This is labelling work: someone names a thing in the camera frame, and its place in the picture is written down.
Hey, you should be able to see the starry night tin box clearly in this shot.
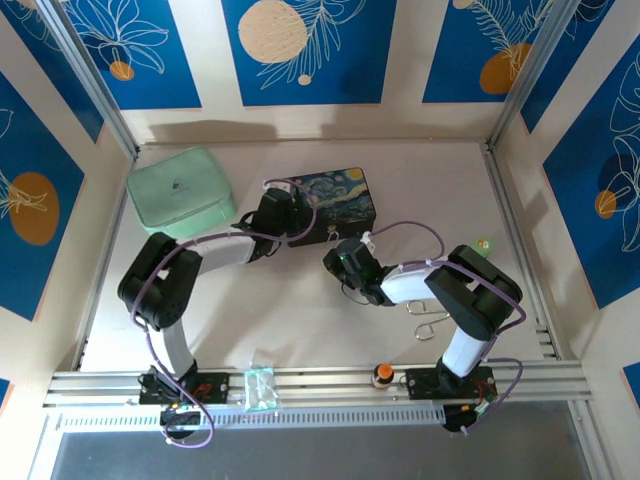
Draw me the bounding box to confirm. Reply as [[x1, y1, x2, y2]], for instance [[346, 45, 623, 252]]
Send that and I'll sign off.
[[283, 166, 380, 249]]

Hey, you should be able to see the mint green zip pouch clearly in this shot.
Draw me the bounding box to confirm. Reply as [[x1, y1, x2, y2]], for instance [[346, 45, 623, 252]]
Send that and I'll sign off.
[[124, 145, 238, 249]]

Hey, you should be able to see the orange capped brown bottle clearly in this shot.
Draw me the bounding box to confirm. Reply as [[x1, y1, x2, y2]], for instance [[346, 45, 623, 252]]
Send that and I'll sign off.
[[370, 363, 397, 390]]

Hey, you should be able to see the green bottle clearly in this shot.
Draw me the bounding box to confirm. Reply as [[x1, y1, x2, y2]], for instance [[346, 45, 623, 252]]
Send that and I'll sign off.
[[469, 233, 497, 259]]

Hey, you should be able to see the blue poster with beige circle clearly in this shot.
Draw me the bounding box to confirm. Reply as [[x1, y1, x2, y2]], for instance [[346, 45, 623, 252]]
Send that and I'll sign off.
[[221, 0, 398, 108]]

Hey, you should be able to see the clear plastic packet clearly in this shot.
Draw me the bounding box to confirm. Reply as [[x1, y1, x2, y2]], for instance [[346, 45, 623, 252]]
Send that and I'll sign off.
[[242, 366, 279, 414]]

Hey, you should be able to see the grey metal panel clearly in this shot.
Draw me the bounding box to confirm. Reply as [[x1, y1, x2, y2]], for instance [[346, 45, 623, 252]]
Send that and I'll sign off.
[[48, 428, 587, 480]]

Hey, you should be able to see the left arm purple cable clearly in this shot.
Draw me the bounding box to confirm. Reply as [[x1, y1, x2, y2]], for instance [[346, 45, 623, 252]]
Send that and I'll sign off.
[[130, 177, 318, 448]]

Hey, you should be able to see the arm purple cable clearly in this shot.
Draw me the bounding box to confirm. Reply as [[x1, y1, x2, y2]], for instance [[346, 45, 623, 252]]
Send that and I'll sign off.
[[130, 177, 318, 448], [366, 219, 528, 437]]

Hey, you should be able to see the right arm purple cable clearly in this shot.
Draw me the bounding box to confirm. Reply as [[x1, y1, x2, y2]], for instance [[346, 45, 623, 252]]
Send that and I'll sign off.
[[366, 219, 528, 437]]

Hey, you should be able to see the aluminium mounting rail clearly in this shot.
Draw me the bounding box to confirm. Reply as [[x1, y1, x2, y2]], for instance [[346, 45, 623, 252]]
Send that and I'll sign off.
[[42, 360, 595, 410]]

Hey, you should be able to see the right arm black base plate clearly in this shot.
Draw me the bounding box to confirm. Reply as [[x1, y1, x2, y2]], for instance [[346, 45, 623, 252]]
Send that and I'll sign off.
[[404, 367, 499, 401]]

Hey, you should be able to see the grey slotted cable duct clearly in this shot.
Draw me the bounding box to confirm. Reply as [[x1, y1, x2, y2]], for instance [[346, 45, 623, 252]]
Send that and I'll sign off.
[[53, 403, 447, 430]]

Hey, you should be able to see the aluminium table side rail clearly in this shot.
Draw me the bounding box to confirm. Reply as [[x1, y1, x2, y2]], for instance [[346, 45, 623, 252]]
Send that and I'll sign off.
[[479, 142, 562, 361], [73, 149, 139, 372]]

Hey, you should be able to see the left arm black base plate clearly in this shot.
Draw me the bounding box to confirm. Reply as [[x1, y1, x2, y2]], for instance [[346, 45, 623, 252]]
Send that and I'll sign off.
[[138, 370, 231, 405]]

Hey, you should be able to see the blue floral wall poster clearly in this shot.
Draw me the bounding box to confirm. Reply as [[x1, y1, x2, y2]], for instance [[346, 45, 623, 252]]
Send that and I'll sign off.
[[519, 0, 617, 135], [421, 0, 567, 105], [63, 0, 203, 112], [0, 71, 87, 322], [542, 33, 640, 310], [0, 0, 105, 145]]

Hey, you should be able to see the aluminium frame post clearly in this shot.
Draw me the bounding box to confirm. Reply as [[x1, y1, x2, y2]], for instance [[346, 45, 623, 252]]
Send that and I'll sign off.
[[37, 0, 140, 160], [486, 0, 585, 147]]

